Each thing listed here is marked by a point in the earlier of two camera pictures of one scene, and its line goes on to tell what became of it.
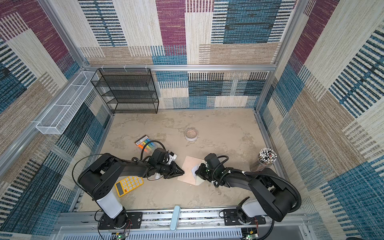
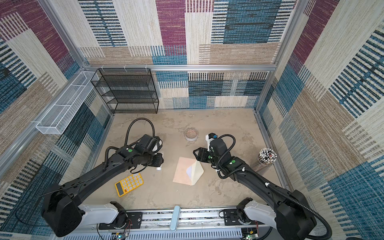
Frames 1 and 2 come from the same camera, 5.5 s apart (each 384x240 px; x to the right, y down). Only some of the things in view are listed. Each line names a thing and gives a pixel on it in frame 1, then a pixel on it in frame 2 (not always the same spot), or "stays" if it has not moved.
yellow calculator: [128, 184] stays
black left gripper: [173, 171] -> [159, 161]
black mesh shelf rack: [127, 90] stays
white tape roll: [191, 134] stays
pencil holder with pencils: [266, 158] stays
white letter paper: [193, 171] -> [188, 171]
